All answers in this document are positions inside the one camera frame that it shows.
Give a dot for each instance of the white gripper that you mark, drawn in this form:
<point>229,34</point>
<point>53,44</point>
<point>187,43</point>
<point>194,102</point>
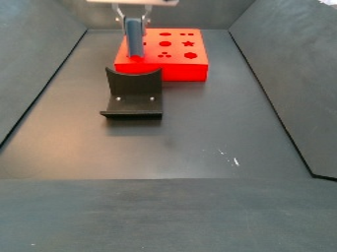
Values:
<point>147,4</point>

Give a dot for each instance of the blue arch object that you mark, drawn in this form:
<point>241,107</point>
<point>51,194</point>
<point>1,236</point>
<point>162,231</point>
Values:
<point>134,37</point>

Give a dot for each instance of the red shape sorter block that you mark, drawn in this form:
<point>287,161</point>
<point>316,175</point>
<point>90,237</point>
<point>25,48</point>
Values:
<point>174,50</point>

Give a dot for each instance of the black curved holder stand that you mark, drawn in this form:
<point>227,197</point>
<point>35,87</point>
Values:
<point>135,95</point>

